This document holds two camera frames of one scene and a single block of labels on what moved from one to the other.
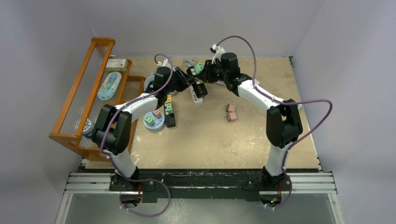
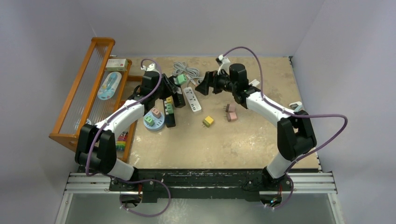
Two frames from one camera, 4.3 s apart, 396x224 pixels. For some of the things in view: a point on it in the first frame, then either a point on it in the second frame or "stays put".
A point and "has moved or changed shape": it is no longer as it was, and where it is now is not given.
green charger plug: (198, 68) has moved or changed shape
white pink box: (116, 64) stays put
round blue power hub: (158, 122) stays put
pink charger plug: (231, 116) stays put
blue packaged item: (109, 86) stays put
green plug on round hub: (149, 121) stays put
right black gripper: (208, 68) -> (211, 80)
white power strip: (196, 101) has moved or changed shape
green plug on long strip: (169, 108) stays put
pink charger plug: (229, 108) stays put
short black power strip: (200, 90) has moved or changed shape
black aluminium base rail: (204, 185) stays put
